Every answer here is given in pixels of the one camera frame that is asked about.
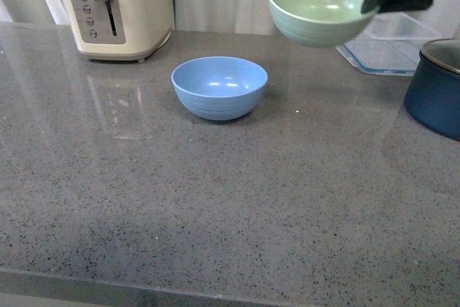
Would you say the blue bowl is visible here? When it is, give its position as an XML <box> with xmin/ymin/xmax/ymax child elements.
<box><xmin>171</xmin><ymin>56</ymin><xmax>268</xmax><ymax>121</ymax></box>

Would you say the cream two-slot toaster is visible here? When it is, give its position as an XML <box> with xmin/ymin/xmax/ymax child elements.
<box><xmin>62</xmin><ymin>0</ymin><xmax>174</xmax><ymax>62</ymax></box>

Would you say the green bowl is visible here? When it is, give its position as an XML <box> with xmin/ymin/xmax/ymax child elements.
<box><xmin>268</xmin><ymin>0</ymin><xmax>380</xmax><ymax>47</ymax></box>

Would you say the clear plastic food container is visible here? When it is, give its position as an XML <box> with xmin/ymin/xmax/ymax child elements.
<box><xmin>336</xmin><ymin>12</ymin><xmax>441</xmax><ymax>75</ymax></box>

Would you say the dark blue cooking pot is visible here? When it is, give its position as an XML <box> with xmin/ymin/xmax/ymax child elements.
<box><xmin>404</xmin><ymin>39</ymin><xmax>459</xmax><ymax>141</ymax></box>

